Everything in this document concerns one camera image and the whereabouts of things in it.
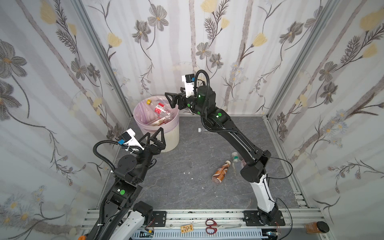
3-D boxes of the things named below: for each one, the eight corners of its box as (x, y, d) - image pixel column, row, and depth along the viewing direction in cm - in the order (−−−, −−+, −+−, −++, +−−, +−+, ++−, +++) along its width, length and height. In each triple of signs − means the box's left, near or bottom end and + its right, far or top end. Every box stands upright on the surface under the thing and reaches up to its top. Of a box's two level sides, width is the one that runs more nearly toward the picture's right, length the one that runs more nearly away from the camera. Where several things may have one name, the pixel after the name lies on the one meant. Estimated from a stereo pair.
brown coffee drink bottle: (211, 180, 89) (212, 176, 85) (225, 161, 97) (226, 157, 93) (218, 185, 87) (219, 182, 83) (232, 166, 95) (233, 162, 91)
